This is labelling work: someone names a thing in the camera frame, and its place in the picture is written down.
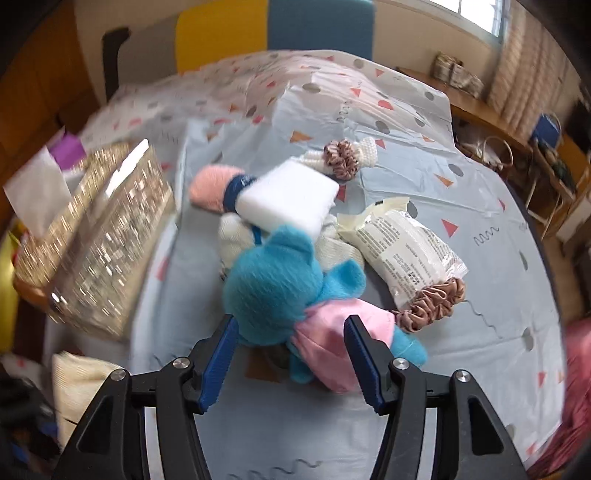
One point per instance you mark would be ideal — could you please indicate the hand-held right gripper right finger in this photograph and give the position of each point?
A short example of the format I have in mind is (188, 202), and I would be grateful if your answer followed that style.
(364, 360)

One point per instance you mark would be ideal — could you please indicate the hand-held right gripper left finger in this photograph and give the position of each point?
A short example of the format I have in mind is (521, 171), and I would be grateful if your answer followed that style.
(219, 364)

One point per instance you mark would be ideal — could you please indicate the brown satin scrunchie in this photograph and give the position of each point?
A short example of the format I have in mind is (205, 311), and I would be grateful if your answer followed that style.
(429, 300)
(341, 159)

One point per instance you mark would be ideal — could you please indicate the blue plush toy pink dress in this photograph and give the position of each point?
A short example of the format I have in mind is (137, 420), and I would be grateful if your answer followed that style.
(272, 286)

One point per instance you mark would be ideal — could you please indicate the gold embossed box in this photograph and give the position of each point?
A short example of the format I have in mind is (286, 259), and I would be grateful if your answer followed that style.
(106, 258)

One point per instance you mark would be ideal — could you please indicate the cream knit cloth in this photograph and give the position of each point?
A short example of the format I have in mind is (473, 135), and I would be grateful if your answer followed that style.
(339, 251)

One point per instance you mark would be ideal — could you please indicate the white plastic packet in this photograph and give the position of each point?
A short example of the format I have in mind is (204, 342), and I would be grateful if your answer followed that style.
(406, 249)

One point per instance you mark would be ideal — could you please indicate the cream woven cloth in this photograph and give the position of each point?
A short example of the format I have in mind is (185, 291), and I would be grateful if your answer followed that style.
(78, 392)

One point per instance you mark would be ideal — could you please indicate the patterned plastic tablecloth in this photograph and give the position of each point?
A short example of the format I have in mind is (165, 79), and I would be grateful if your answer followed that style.
(485, 258)

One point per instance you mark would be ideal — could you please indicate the white foam sponge block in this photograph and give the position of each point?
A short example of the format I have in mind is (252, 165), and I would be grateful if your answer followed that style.
(291, 198)

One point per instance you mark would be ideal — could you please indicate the white crochet cloth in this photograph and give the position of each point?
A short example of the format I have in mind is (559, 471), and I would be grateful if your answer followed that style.
(368, 150)

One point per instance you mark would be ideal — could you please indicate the pink cloth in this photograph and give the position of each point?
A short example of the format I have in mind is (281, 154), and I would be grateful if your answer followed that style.
(572, 406)

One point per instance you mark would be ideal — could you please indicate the white tissue paper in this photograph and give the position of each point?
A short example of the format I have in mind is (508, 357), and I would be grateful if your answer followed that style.
(37, 194)

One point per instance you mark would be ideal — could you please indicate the purple box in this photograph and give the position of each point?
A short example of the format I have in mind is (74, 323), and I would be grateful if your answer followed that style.
(67, 150)

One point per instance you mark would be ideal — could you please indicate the wooden desk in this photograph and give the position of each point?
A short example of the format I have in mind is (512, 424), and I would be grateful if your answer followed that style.
(485, 117)

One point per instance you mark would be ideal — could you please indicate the blue container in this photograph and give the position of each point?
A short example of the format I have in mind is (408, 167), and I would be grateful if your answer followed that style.
(547, 129)

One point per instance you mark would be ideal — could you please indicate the black chair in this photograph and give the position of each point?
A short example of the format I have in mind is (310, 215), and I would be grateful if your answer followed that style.
(111, 64)

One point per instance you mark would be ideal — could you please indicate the multicolour padded panel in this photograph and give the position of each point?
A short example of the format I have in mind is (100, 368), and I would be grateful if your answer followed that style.
(318, 27)

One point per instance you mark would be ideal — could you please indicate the wooden cabinet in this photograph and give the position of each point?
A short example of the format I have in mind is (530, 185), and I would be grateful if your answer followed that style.
(41, 78)

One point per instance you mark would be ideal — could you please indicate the beige curtain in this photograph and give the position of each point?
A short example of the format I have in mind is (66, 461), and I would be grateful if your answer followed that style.
(531, 60)

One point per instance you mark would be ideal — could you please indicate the window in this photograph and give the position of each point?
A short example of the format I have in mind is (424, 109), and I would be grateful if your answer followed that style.
(475, 14)

